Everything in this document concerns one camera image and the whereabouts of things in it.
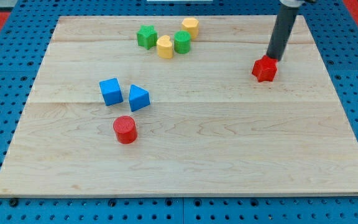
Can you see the blue triangle block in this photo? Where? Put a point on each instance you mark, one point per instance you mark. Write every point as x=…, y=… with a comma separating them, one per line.
x=138, y=98

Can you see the green star block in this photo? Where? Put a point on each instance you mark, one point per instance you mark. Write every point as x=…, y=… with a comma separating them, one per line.
x=147, y=37

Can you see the red star block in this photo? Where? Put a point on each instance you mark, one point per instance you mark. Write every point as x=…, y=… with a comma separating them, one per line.
x=265, y=69

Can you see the red cylinder block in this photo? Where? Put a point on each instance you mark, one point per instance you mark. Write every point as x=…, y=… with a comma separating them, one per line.
x=125, y=129

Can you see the wooden board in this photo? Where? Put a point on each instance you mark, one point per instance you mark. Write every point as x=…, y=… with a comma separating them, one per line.
x=210, y=130

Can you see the yellow heart block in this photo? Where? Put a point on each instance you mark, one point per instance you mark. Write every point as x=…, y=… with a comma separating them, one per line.
x=165, y=47

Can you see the blue cube block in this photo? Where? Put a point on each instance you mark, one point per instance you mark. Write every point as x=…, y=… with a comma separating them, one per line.
x=111, y=91

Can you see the green cylinder block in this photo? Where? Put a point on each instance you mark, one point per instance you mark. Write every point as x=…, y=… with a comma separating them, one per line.
x=182, y=42

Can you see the yellow hexagon block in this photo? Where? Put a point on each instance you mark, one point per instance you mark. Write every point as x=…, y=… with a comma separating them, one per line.
x=191, y=25

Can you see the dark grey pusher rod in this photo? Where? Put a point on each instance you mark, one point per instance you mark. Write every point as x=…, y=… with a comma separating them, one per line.
x=282, y=29

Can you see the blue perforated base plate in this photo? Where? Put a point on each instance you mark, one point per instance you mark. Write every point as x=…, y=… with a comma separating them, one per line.
x=23, y=42

